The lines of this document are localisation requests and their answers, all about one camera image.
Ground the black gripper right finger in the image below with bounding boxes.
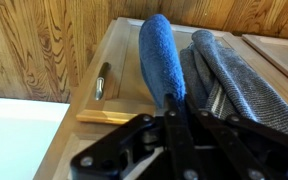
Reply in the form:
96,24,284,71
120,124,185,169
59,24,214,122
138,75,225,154
184,97,288,180

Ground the wooden base cabinet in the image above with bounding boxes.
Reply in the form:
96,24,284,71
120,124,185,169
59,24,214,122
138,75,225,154
33,16,288,180

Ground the blue terry cloth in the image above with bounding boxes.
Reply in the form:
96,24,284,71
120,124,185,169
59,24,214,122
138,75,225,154
138,13,188,109

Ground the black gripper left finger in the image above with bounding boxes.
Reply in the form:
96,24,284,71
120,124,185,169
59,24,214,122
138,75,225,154
69,93,203,180

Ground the grey striped towel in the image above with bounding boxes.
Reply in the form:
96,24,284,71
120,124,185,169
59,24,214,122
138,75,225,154
178,29,288,141

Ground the metal door handle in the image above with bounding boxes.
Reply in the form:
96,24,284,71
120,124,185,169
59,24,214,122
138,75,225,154
94,61,112,102

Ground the plain cabinet door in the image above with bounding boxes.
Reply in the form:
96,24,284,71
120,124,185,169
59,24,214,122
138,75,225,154
241,33,288,90

